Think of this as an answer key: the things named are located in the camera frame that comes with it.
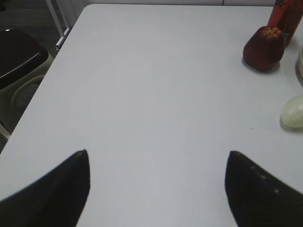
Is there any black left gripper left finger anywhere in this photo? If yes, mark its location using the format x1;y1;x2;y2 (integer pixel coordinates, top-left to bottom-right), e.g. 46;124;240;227
0;150;90;227

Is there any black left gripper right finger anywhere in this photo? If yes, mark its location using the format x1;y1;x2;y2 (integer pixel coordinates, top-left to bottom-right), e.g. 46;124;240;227
224;151;303;227

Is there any white egg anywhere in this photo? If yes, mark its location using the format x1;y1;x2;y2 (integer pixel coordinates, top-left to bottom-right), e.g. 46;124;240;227
281;95;303;128

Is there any beige round plate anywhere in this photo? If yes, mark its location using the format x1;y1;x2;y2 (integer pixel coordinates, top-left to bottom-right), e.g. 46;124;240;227
296;48;303;85

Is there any black office chair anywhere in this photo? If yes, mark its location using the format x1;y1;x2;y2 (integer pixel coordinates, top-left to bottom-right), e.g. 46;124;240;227
0;28;50;140

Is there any dark red apple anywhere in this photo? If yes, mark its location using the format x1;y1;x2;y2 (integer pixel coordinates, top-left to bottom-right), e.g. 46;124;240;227
242;26;285;71

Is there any red soda can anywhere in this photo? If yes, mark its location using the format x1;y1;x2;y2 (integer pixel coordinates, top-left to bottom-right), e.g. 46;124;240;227
267;0;303;47

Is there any white metal frame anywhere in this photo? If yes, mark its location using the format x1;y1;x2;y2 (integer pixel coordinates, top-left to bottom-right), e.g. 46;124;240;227
45;0;78;52

